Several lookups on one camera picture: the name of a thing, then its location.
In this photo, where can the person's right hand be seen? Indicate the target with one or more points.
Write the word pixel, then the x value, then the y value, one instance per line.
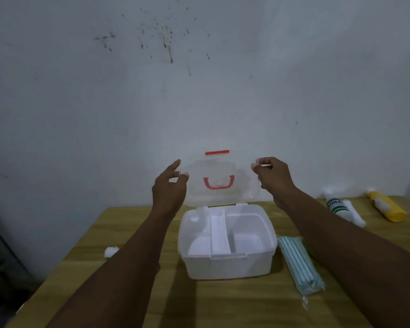
pixel 276 182

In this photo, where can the person's left hand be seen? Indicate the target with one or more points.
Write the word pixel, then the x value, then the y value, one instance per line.
pixel 169 194

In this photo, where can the person's left thumb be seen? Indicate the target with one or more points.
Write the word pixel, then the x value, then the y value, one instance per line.
pixel 183 179

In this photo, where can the person's right thumb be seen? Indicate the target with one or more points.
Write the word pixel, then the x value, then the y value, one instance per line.
pixel 258 171

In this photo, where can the person's right forearm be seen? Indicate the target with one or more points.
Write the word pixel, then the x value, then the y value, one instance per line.
pixel 355 256

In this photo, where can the person's left forearm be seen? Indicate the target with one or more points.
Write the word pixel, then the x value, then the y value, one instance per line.
pixel 123 273

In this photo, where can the white divided inner tray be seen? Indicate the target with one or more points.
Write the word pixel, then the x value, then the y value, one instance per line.
pixel 220 237

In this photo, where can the white tube green label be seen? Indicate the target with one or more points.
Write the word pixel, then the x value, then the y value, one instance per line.
pixel 336 205

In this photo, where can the pack of striped face masks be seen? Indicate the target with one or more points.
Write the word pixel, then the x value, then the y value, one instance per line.
pixel 299 263

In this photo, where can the white cotton ball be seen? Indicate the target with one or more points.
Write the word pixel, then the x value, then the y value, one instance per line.
pixel 111 252

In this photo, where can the white bandage roll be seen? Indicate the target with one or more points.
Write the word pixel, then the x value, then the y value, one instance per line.
pixel 356 215

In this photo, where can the yellow bottle white cap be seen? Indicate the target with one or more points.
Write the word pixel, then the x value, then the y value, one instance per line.
pixel 387 206

